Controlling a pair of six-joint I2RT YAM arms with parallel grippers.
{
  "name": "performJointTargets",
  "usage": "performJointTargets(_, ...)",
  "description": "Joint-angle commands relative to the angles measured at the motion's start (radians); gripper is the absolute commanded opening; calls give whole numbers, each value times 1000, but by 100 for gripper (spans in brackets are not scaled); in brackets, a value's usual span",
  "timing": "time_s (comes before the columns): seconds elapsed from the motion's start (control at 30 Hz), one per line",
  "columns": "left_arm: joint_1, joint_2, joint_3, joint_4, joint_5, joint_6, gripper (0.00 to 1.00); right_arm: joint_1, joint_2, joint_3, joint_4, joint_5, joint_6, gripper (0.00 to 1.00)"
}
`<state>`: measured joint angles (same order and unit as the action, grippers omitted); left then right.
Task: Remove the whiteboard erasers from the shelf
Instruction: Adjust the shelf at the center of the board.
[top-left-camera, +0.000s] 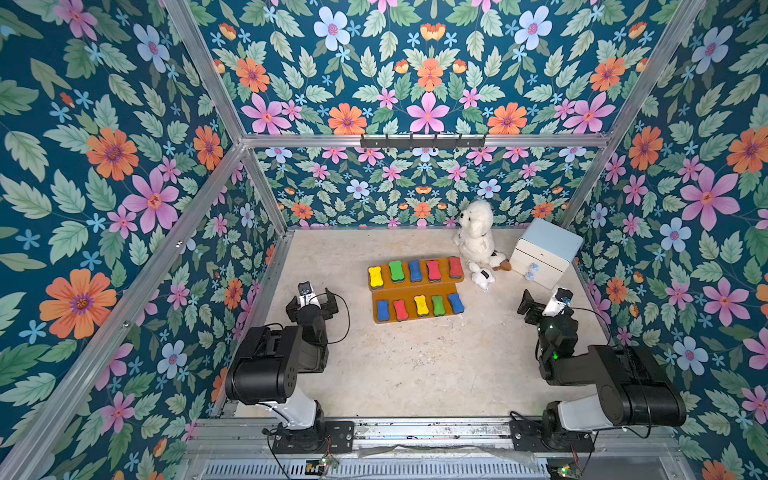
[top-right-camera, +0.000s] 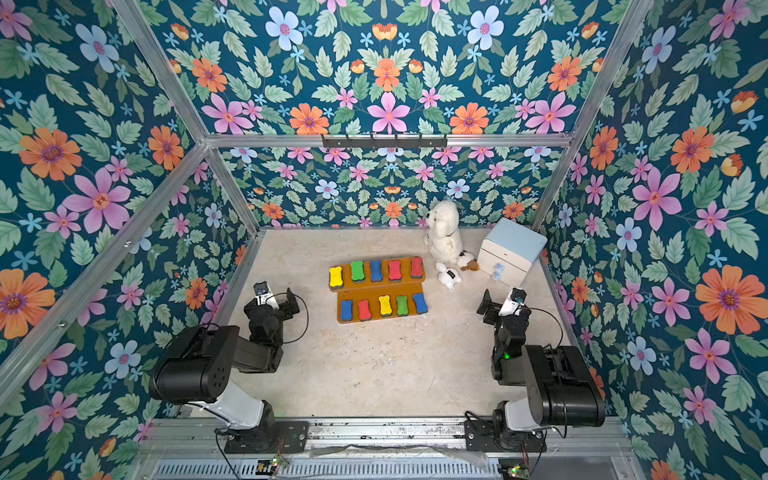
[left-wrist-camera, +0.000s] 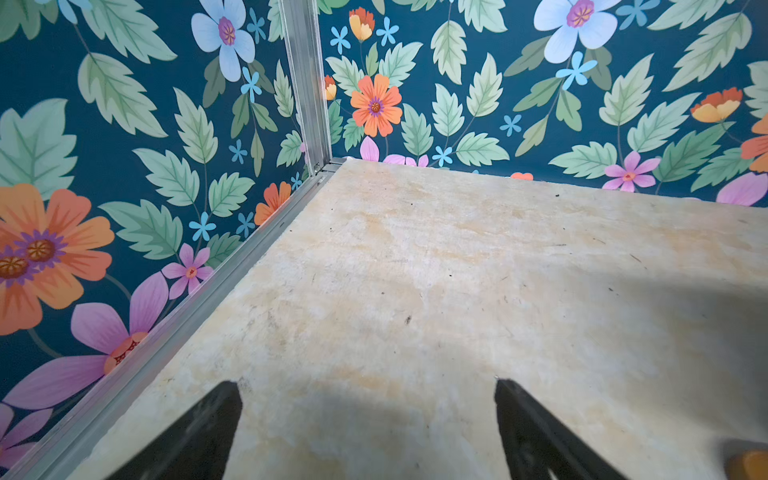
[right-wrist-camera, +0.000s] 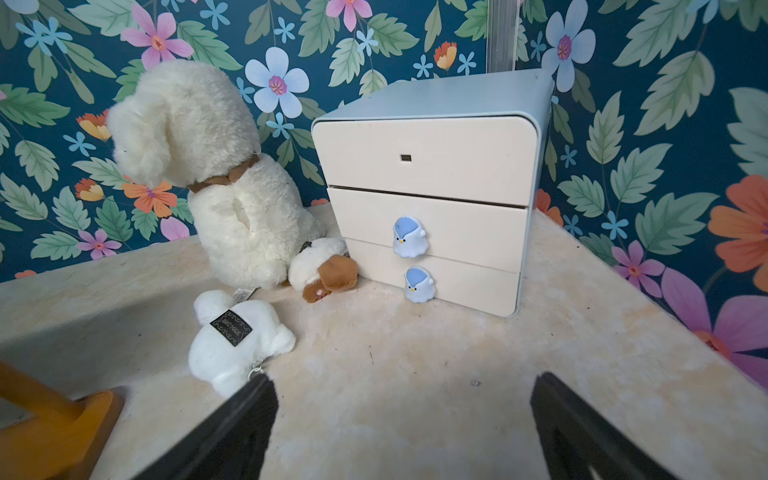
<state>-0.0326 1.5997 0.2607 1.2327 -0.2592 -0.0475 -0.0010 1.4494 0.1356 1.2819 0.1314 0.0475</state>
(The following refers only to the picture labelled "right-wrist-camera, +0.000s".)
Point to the lower blue penguin drawer knob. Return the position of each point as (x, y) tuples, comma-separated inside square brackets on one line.
[(419, 285)]

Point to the large cream plush dog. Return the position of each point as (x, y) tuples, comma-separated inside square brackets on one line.
[(187, 125)]

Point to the orange wooden two-tier shelf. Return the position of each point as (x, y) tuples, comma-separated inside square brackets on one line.
[(63, 439)]

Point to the upper blue penguin drawer knob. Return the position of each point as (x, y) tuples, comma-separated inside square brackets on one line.
[(410, 238)]

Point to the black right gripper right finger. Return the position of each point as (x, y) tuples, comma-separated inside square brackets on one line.
[(579, 443)]

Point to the white three drawer cabinet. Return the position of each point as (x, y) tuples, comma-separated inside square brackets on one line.
[(462, 155)]

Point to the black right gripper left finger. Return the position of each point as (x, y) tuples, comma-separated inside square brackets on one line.
[(229, 444)]

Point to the blue penguin drawer knob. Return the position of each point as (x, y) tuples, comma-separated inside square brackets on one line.
[(419, 285), (410, 238)]

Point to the small brown white plush toy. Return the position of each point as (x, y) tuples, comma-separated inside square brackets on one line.
[(322, 267)]

